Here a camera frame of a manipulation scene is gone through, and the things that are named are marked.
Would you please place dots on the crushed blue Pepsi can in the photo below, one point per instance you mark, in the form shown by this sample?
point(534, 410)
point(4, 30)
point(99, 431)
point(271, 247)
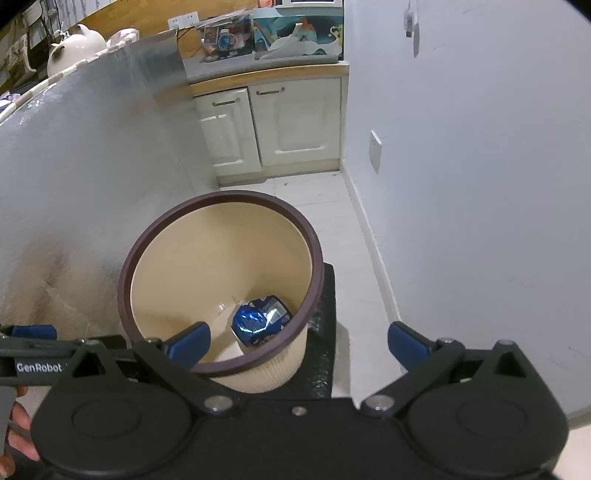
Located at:
point(259, 320)

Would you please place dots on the white wall socket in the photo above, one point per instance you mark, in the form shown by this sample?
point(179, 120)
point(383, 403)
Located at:
point(183, 21)

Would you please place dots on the person's left hand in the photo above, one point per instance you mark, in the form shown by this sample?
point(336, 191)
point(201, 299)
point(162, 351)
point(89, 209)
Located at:
point(15, 430)

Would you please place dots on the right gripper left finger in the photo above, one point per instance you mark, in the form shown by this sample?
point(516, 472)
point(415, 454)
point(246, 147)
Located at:
point(171, 361)

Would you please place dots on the checkered tablecloth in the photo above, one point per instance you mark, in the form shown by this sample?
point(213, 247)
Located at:
point(86, 167)

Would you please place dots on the cream cabinet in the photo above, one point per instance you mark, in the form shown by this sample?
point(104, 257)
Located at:
point(274, 122)

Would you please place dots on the black stool under bin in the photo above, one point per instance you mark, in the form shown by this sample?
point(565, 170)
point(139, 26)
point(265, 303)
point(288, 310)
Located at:
point(313, 380)

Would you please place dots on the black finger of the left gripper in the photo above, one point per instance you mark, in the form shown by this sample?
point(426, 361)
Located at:
point(33, 354)

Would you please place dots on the cream cat-shaped ceramic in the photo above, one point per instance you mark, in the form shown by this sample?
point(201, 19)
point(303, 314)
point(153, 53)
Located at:
point(82, 44)

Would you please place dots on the white wall switch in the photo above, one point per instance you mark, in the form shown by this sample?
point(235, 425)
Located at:
point(375, 151)

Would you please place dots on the beige round trash bin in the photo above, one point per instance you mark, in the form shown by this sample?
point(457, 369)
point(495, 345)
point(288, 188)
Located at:
point(201, 260)

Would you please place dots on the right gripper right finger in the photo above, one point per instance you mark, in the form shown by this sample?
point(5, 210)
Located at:
point(428, 365)

